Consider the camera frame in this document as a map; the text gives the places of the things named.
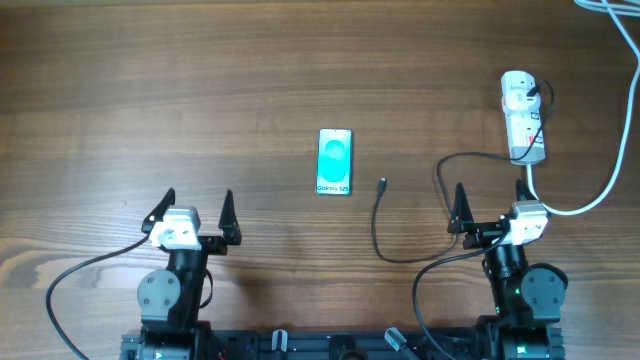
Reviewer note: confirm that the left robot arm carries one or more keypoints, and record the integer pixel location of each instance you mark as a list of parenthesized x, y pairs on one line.
[(170, 299)]

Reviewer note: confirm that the smartphone with cyan screen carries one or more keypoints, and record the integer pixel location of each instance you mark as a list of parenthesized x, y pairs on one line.
[(334, 162)]

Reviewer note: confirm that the white power strip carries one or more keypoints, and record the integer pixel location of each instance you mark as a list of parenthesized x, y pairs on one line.
[(524, 135)]

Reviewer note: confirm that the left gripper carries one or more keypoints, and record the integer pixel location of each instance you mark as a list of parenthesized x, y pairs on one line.
[(215, 244)]

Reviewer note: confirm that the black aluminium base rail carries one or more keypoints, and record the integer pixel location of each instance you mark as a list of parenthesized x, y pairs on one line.
[(459, 343)]

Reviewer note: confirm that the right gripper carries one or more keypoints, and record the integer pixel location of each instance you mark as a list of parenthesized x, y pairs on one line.
[(462, 222)]

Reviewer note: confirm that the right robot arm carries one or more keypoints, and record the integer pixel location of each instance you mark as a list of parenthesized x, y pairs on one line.
[(528, 298)]

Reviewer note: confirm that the white charger plug adapter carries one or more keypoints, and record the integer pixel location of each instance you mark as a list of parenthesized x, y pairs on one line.
[(520, 100)]

